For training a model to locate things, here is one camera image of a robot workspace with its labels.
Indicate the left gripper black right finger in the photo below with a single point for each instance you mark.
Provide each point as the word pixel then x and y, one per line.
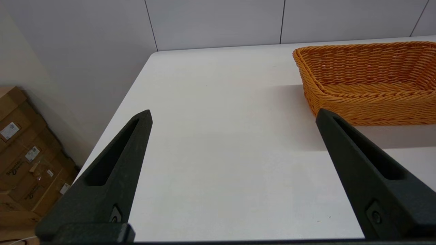
pixel 385 204

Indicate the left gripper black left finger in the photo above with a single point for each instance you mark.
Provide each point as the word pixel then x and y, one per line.
pixel 102 190

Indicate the orange wicker basket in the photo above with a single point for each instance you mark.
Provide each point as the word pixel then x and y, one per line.
pixel 368 68

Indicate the brown cardboard box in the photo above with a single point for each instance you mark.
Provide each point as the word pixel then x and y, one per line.
pixel 20 163
pixel 44 194
pixel 13 217
pixel 24 120
pixel 12 98

